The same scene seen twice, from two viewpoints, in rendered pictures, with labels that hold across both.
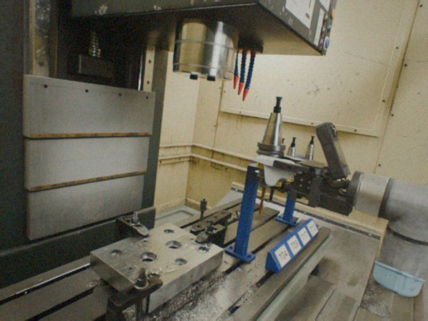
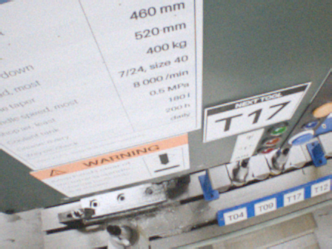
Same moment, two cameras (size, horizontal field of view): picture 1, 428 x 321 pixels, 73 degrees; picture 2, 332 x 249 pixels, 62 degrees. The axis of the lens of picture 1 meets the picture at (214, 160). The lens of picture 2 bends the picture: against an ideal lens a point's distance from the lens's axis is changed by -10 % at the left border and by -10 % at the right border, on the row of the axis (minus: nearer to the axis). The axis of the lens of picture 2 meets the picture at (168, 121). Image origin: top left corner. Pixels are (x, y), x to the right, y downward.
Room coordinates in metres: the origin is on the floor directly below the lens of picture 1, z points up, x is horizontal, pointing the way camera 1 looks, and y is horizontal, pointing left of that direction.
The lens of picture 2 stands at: (0.70, -0.27, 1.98)
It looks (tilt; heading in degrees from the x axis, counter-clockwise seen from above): 64 degrees down; 52
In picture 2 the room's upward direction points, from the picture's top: 11 degrees counter-clockwise
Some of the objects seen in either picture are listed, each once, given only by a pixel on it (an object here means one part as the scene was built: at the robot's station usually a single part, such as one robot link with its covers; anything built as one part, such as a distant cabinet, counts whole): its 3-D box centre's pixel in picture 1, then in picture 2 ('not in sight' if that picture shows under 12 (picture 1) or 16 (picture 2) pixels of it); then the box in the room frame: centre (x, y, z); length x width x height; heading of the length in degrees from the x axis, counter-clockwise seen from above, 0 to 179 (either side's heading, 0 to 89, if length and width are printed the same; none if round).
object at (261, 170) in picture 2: not in sight; (259, 167); (0.99, -0.24, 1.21); 0.07 x 0.05 x 0.01; 56
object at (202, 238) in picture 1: (209, 241); (170, 177); (0.86, -0.02, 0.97); 0.13 x 0.03 x 0.15; 146
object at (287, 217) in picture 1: (292, 192); (330, 139); (1.30, -0.38, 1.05); 0.10 x 0.05 x 0.30; 56
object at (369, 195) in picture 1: (369, 193); not in sight; (0.52, -0.30, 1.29); 0.08 x 0.05 x 0.08; 146
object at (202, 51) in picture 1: (205, 53); not in sight; (0.78, 0.06, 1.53); 0.16 x 0.16 x 0.12
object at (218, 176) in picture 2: not in sight; (220, 178); (0.90, -0.18, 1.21); 0.07 x 0.05 x 0.01; 56
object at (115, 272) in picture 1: (160, 258); (118, 179); (0.74, 0.11, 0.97); 0.29 x 0.23 x 0.05; 146
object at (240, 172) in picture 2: not in sight; (242, 167); (0.95, -0.21, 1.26); 0.04 x 0.04 x 0.07
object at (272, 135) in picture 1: (274, 128); (118, 233); (0.64, -0.12, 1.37); 0.04 x 0.04 x 0.07
